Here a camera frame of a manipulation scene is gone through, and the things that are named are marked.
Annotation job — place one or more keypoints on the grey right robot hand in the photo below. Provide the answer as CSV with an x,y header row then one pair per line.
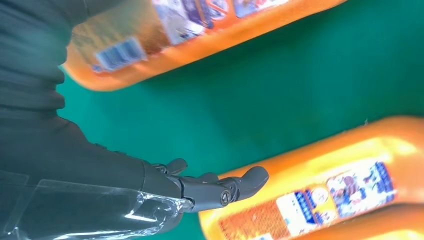
x,y
82,185

